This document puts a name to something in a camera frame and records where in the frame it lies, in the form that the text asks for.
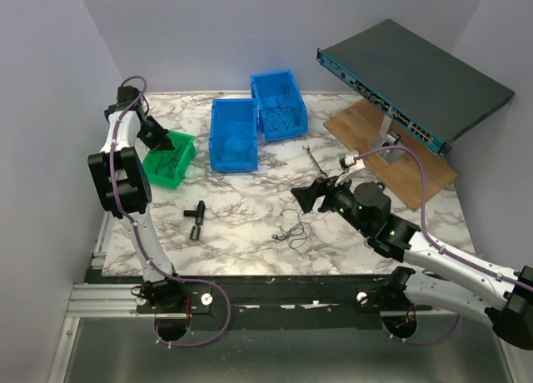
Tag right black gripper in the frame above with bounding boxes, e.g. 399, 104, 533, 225
291, 171, 370, 236

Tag black cable with white bands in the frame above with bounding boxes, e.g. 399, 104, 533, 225
271, 207, 316, 259

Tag dark purple cable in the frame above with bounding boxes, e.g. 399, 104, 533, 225
262, 81, 301, 132

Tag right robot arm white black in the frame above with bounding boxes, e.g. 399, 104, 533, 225
291, 178, 532, 351

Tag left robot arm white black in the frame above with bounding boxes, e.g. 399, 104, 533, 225
87, 84, 185, 312

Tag small silver wrench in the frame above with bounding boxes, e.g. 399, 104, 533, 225
302, 146, 328, 179

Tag green plastic bin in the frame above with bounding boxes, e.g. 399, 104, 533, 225
142, 131, 196, 189

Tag wooden board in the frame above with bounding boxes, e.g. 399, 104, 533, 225
324, 99, 458, 210

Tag blue plastic bin left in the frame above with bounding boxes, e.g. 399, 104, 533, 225
208, 98, 258, 173

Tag blue plastic bin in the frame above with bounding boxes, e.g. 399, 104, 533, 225
208, 98, 258, 173
250, 69, 308, 142

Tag blue plastic bin right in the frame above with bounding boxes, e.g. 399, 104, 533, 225
250, 69, 308, 142

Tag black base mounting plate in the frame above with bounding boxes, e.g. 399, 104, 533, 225
68, 271, 415, 333

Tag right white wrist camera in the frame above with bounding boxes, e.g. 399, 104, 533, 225
335, 151, 365, 187

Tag metal switch stand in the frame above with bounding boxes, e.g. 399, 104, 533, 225
371, 114, 403, 164

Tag black T-handle tool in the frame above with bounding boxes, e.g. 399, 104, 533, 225
183, 200, 206, 241

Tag aluminium frame rail left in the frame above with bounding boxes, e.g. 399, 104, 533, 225
91, 92, 145, 270

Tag dark network switch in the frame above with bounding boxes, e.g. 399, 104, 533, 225
316, 19, 515, 157

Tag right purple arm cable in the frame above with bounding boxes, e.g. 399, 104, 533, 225
345, 145, 533, 346

